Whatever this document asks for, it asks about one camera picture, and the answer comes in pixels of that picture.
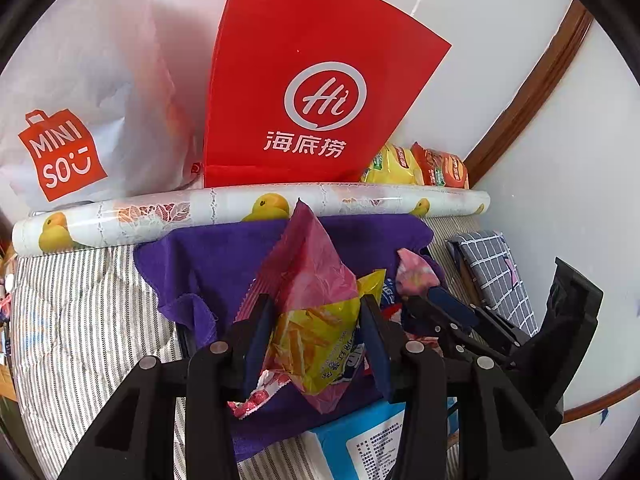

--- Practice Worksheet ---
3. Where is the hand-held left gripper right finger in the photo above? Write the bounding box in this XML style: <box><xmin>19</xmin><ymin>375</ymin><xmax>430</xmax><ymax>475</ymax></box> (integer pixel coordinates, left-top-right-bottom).
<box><xmin>359</xmin><ymin>294</ymin><xmax>576</xmax><ymax>480</ymax></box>

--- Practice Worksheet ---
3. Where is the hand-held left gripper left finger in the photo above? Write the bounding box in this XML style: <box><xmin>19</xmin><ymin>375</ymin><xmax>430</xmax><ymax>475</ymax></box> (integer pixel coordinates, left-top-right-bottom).
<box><xmin>75</xmin><ymin>292</ymin><xmax>278</xmax><ymax>480</ymax></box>

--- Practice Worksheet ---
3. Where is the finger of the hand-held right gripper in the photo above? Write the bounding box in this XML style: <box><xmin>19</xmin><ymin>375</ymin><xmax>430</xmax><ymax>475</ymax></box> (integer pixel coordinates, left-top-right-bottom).
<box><xmin>425</xmin><ymin>285</ymin><xmax>540</xmax><ymax>347</ymax></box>
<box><xmin>400</xmin><ymin>296</ymin><xmax>517</xmax><ymax>367</ymax></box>

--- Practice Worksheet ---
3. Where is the pink floral snack packet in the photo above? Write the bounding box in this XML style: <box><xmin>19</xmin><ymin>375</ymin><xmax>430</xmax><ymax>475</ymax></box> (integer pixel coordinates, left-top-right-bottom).
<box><xmin>395</xmin><ymin>247</ymin><xmax>443</xmax><ymax>306</ymax></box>

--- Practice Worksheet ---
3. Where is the pink yellow snack packet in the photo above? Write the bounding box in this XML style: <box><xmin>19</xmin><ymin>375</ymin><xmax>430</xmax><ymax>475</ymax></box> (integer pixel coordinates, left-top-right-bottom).
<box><xmin>232</xmin><ymin>199</ymin><xmax>388</xmax><ymax>413</ymax></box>

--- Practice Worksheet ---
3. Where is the grey checked folded cloth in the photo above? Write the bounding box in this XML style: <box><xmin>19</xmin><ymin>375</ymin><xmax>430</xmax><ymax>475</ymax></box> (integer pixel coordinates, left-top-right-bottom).
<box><xmin>446</xmin><ymin>230</ymin><xmax>541</xmax><ymax>336</ymax></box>

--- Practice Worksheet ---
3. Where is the red white candy packet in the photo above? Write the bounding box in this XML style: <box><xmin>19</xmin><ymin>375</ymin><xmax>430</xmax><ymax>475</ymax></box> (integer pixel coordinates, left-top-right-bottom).
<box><xmin>227</xmin><ymin>370</ymin><xmax>291</xmax><ymax>420</ymax></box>

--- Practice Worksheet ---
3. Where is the purple towel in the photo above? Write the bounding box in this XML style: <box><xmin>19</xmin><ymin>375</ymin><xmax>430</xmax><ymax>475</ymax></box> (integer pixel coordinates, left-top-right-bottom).
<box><xmin>132</xmin><ymin>215</ymin><xmax>446</xmax><ymax>461</ymax></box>

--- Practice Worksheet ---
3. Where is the blue white packet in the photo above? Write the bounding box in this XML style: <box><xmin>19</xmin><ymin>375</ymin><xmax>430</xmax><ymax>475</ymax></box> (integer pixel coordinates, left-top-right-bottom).
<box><xmin>300</xmin><ymin>400</ymin><xmax>461</xmax><ymax>480</ymax></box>

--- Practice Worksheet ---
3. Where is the orange chips bag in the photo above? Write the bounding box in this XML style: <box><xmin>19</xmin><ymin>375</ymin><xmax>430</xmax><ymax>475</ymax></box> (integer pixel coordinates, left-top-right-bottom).
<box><xmin>411</xmin><ymin>141</ymin><xmax>470</xmax><ymax>190</ymax></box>

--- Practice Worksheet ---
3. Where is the yellow chips bag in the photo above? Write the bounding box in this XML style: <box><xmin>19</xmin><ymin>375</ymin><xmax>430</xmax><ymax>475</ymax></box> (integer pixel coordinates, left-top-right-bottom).
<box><xmin>361</xmin><ymin>142</ymin><xmax>423</xmax><ymax>186</ymax></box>

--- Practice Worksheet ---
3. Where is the duck-print paper roll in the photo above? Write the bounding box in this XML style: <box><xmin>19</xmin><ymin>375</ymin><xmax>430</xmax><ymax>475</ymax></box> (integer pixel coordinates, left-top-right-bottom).
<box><xmin>11</xmin><ymin>184</ymin><xmax>492</xmax><ymax>257</ymax></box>

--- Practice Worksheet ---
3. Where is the striped mattress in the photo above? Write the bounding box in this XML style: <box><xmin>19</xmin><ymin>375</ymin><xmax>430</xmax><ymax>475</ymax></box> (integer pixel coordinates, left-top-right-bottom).
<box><xmin>10</xmin><ymin>217</ymin><xmax>501</xmax><ymax>480</ymax></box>

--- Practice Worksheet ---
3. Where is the red paper bag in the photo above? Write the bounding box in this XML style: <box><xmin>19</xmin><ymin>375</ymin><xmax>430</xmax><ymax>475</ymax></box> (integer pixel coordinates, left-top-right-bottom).
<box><xmin>202</xmin><ymin>0</ymin><xmax>453</xmax><ymax>188</ymax></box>

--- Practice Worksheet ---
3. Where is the white plastic shopping bag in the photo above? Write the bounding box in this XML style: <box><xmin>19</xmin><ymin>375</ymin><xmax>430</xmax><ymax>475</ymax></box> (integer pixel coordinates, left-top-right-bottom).
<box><xmin>0</xmin><ymin>0</ymin><xmax>206</xmax><ymax>208</ymax></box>

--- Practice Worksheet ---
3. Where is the brown wooden door frame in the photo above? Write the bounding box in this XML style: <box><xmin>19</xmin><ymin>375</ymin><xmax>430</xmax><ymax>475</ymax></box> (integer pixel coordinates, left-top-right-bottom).
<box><xmin>462</xmin><ymin>0</ymin><xmax>596</xmax><ymax>186</ymax></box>

